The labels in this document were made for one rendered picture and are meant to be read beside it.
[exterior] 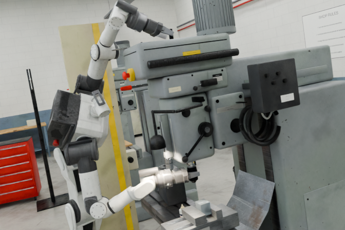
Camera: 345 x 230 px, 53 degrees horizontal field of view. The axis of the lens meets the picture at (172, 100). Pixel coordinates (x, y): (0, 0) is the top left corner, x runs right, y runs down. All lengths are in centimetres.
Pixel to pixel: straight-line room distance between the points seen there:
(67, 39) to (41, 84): 728
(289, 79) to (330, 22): 505
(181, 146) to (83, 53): 192
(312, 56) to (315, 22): 479
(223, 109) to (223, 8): 48
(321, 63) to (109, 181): 223
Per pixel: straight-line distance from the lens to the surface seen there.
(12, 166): 615
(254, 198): 195
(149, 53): 151
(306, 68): 200
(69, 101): 187
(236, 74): 172
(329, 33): 661
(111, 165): 342
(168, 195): 213
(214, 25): 172
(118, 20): 162
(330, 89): 194
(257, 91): 149
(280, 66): 154
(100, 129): 182
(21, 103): 1055
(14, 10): 1080
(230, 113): 169
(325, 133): 192
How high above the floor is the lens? 175
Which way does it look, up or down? 5 degrees down
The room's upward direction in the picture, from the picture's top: 9 degrees counter-clockwise
